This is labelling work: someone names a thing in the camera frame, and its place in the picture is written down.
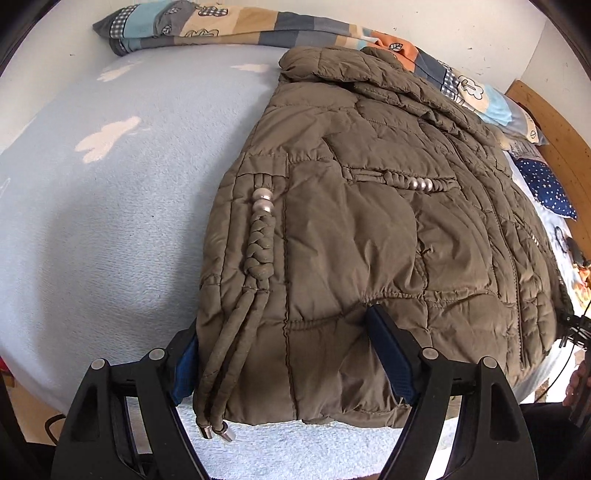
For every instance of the patchwork cartoon quilt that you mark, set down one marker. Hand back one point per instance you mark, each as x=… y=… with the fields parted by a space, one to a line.
x=240 y=27

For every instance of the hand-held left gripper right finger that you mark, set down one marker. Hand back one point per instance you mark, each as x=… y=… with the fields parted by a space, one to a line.
x=392 y=350

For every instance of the purple frame eyeglasses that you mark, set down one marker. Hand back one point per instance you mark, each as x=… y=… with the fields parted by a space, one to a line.
x=557 y=237

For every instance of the white patterned pillow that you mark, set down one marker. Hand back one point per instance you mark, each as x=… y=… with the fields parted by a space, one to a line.
x=519 y=148

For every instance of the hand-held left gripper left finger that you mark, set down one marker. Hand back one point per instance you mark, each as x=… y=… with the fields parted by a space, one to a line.
x=184 y=374

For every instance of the navy star pillow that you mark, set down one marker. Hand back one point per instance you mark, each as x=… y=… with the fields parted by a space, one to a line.
x=547 y=184

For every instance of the yellow floral cloth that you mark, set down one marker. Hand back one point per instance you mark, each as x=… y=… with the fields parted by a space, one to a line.
x=585 y=277

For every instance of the person's right hand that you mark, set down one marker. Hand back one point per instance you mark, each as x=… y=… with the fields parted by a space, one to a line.
x=575 y=385

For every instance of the light blue cloud blanket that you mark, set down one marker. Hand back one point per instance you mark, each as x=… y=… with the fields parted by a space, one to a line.
x=115 y=230

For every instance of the brown quilted jacket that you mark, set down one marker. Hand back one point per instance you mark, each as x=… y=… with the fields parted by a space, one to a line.
x=369 y=230

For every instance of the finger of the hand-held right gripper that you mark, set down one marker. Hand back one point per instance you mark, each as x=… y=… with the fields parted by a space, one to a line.
x=577 y=330

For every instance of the black patterned glasses case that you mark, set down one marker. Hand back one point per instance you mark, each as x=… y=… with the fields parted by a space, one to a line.
x=577 y=251

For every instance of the person's dark trousers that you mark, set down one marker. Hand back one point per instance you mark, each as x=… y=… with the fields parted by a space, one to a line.
x=558 y=443

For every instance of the wooden headboard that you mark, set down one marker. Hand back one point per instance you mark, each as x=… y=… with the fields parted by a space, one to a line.
x=563 y=129

